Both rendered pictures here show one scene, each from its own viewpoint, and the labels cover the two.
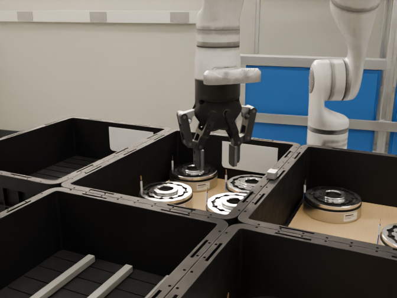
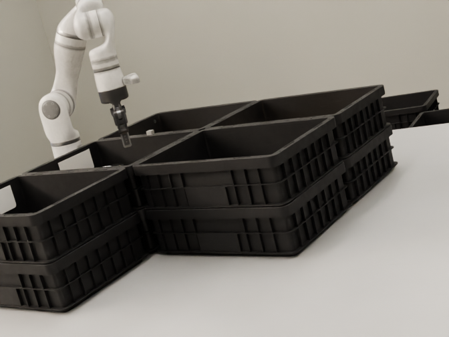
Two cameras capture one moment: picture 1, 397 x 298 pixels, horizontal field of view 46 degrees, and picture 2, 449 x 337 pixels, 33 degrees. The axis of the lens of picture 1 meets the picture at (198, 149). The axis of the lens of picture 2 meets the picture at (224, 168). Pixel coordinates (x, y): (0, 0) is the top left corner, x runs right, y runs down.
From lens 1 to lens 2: 1.87 m
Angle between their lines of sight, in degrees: 74
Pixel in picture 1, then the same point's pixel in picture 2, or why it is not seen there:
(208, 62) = (119, 76)
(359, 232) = not seen: hidden behind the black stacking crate
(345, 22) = (77, 57)
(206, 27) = (111, 56)
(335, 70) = (65, 95)
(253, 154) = (78, 161)
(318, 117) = (71, 130)
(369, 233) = not seen: hidden behind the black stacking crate
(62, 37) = not seen: outside the picture
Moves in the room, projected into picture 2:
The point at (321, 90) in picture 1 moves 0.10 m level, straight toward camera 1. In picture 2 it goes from (67, 110) to (94, 105)
